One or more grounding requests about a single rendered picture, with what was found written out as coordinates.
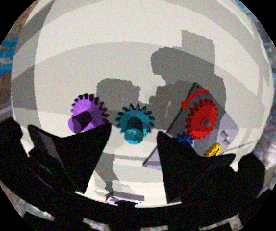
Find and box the red gear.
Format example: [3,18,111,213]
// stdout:
[185,99,218,140]

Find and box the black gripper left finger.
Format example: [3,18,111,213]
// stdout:
[27,123,112,195]

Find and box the yellow gear with black stripe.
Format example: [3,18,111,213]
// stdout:
[203,142,222,157]

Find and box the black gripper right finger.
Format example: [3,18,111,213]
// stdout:
[156,131,237,204]

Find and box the teal gear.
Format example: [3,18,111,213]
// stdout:
[115,103,154,145]

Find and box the dark blue gear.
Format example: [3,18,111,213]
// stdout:
[172,132,195,153]

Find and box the purple gear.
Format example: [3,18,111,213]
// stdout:
[68,93,110,134]

